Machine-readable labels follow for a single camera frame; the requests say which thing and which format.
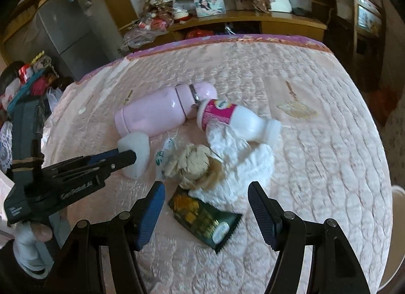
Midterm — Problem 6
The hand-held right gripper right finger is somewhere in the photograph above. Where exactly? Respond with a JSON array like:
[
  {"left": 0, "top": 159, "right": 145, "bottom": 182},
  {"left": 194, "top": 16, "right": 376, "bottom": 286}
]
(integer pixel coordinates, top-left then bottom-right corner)
[{"left": 248, "top": 181, "right": 371, "bottom": 294}]

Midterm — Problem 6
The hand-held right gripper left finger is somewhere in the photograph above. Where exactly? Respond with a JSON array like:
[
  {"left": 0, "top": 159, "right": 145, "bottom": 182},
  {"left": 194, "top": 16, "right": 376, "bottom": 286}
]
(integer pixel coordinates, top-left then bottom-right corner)
[{"left": 43, "top": 181, "right": 166, "bottom": 294}]

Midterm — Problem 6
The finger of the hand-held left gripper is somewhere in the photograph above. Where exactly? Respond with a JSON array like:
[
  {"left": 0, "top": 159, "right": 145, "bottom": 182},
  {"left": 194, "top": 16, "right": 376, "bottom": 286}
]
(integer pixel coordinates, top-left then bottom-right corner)
[
  {"left": 54, "top": 150, "right": 137, "bottom": 183},
  {"left": 41, "top": 152, "right": 120, "bottom": 174}
]

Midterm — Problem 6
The white foam block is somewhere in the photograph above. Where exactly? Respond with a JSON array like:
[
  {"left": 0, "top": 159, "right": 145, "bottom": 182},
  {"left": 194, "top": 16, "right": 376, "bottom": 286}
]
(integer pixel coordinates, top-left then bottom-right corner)
[{"left": 117, "top": 133, "right": 151, "bottom": 179}]

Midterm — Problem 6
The white plastic bucket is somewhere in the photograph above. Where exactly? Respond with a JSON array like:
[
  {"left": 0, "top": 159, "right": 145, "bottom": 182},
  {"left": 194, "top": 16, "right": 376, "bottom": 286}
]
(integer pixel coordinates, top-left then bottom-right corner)
[{"left": 378, "top": 185, "right": 405, "bottom": 294}]

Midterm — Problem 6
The person's left hand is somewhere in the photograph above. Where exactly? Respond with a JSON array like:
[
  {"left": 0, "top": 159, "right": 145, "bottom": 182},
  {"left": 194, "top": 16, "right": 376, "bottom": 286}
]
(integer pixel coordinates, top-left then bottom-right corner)
[{"left": 32, "top": 223, "right": 54, "bottom": 242}]

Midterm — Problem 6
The white bag with green print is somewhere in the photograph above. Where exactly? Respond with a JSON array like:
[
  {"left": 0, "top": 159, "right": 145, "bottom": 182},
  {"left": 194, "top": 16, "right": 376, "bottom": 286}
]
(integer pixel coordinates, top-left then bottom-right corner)
[{"left": 154, "top": 138, "right": 178, "bottom": 184}]

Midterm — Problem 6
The dark green snack wrapper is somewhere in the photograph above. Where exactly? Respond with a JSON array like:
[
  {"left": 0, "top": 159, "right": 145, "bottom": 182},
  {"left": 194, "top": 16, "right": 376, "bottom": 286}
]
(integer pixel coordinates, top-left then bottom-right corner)
[{"left": 168, "top": 186, "right": 242, "bottom": 253}]

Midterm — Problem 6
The white crumpled tissue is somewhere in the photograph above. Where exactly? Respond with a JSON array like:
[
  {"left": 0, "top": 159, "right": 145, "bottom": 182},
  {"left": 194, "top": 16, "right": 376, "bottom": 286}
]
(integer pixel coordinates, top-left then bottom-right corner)
[{"left": 188, "top": 125, "right": 275, "bottom": 204}]

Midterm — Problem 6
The pink thermos bottle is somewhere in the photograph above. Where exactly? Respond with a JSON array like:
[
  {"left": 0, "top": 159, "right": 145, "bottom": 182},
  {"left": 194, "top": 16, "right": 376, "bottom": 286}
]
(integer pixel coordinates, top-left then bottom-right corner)
[{"left": 114, "top": 81, "right": 218, "bottom": 138}]

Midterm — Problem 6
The beige crumpled paper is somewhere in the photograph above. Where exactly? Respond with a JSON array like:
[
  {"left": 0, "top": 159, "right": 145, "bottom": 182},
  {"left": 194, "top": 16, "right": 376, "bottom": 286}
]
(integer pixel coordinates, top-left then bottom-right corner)
[{"left": 165, "top": 144, "right": 227, "bottom": 190}]

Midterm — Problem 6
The pink quilted bed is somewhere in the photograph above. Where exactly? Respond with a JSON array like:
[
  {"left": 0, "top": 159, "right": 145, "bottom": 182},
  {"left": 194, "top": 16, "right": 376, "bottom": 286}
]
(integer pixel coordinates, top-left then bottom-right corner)
[{"left": 41, "top": 34, "right": 394, "bottom": 294}]

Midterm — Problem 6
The white bottle with pink label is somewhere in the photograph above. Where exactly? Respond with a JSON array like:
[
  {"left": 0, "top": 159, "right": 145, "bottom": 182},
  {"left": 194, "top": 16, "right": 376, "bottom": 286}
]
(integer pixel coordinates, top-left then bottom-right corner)
[{"left": 196, "top": 98, "right": 282, "bottom": 149}]

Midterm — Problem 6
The colourful clutter pile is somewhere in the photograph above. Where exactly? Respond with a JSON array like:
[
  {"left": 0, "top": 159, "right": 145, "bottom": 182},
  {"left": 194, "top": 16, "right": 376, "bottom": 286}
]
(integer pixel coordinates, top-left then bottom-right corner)
[{"left": 0, "top": 54, "right": 64, "bottom": 117}]

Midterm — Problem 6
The clear plastic bag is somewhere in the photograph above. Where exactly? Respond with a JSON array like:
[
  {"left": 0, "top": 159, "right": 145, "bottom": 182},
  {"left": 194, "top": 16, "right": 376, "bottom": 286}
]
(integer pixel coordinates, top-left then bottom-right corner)
[{"left": 122, "top": 24, "right": 159, "bottom": 50}]

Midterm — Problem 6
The grey refrigerator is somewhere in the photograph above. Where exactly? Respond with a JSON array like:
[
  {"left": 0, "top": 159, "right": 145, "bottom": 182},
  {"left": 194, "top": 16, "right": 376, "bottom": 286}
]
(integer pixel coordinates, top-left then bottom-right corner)
[{"left": 35, "top": 0, "right": 127, "bottom": 82}]

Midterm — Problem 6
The white red figurine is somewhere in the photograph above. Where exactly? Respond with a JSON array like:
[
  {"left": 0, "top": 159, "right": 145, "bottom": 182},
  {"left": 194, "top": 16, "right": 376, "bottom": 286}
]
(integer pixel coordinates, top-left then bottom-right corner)
[{"left": 172, "top": 6, "right": 191, "bottom": 23}]

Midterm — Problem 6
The red floor bag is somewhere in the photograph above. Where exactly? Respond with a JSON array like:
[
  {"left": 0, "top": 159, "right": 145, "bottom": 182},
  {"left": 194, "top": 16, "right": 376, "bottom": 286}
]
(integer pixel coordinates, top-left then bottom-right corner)
[{"left": 369, "top": 90, "right": 401, "bottom": 124}]

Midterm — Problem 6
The small framed photo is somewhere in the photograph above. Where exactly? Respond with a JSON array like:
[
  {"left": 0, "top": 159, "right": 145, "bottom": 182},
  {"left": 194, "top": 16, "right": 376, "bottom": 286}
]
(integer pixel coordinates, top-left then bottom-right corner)
[{"left": 194, "top": 0, "right": 227, "bottom": 18}]

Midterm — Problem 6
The dark wooden rack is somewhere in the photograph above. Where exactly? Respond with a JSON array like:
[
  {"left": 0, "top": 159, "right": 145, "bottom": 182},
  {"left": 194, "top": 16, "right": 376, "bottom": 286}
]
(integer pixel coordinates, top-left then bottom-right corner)
[{"left": 329, "top": 0, "right": 388, "bottom": 92}]

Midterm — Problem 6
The wooden cabinet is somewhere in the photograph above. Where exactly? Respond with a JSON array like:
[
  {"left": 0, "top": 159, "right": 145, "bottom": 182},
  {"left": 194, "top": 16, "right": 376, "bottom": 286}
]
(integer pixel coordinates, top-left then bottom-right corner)
[{"left": 118, "top": 9, "right": 328, "bottom": 48}]

